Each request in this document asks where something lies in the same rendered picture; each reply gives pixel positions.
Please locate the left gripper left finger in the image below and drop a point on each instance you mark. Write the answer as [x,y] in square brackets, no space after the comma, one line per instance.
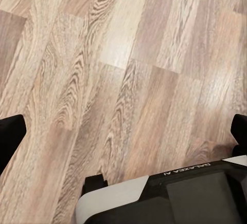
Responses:
[12,131]

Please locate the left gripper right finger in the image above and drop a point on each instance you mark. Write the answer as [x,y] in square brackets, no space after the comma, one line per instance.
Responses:
[239,130]

